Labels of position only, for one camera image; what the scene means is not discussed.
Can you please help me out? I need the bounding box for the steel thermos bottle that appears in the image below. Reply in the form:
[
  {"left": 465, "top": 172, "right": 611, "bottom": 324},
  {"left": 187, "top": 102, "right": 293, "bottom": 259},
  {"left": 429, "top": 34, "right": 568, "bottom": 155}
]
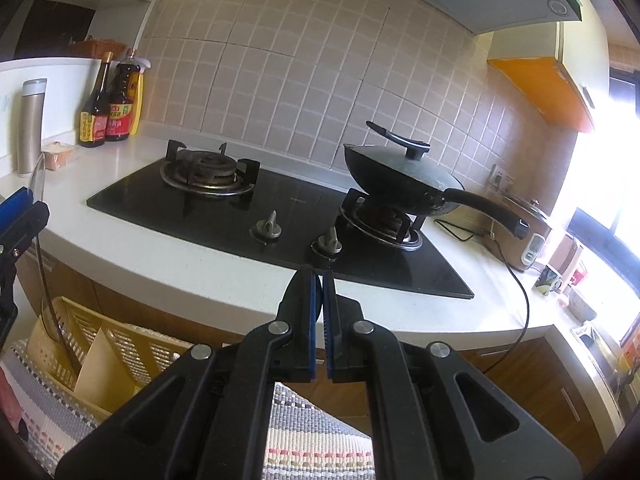
[{"left": 16, "top": 78, "right": 48, "bottom": 176}]

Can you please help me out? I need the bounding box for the striped woven table mat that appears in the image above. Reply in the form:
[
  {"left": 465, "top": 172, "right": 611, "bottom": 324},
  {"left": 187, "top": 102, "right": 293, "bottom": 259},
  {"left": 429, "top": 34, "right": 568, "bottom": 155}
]
[{"left": 1, "top": 340, "right": 376, "bottom": 479}]

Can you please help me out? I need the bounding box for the yellow plastic utensil basket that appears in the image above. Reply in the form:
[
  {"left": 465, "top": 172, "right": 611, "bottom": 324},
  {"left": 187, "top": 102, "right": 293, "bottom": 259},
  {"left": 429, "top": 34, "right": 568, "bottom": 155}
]
[{"left": 26, "top": 296, "right": 191, "bottom": 422}]

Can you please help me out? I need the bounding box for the yellow bottle behind sauces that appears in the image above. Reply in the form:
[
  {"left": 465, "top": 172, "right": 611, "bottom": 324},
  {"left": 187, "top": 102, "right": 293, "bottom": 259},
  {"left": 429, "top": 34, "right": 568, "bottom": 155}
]
[{"left": 129, "top": 56, "right": 151, "bottom": 136}]

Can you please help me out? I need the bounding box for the dark patterned mug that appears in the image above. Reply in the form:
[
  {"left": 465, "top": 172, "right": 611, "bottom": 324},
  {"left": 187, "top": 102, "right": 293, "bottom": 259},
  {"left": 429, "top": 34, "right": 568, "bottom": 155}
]
[{"left": 534, "top": 264, "right": 563, "bottom": 296}]

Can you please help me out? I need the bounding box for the beige rice cooker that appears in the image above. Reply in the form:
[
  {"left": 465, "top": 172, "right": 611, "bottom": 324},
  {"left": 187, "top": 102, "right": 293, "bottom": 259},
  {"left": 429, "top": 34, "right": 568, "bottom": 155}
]
[{"left": 483, "top": 193, "right": 552, "bottom": 272}]

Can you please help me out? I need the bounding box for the pink kettle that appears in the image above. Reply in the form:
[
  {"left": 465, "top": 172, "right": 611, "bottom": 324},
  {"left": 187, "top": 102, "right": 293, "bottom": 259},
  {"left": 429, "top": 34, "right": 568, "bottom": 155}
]
[{"left": 548, "top": 233, "right": 584, "bottom": 290}]

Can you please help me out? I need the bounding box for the black gas stove top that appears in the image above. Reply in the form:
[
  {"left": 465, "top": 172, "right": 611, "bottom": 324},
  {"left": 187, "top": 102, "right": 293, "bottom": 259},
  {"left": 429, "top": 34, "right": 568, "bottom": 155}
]
[{"left": 87, "top": 140, "right": 474, "bottom": 299}]

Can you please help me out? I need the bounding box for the black wok with lid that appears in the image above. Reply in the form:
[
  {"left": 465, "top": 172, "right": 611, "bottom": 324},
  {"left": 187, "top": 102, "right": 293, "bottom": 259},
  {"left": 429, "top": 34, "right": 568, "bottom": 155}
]
[{"left": 344, "top": 120, "right": 529, "bottom": 240}]

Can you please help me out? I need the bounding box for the black power cable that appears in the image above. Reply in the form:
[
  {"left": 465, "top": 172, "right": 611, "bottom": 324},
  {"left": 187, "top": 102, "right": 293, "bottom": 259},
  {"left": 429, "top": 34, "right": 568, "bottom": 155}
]
[{"left": 433, "top": 218, "right": 532, "bottom": 376}]

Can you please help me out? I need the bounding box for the orange wall cabinet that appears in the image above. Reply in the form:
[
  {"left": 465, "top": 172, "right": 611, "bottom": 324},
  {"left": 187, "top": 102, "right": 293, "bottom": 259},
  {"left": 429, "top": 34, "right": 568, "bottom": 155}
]
[{"left": 487, "top": 19, "right": 597, "bottom": 134}]

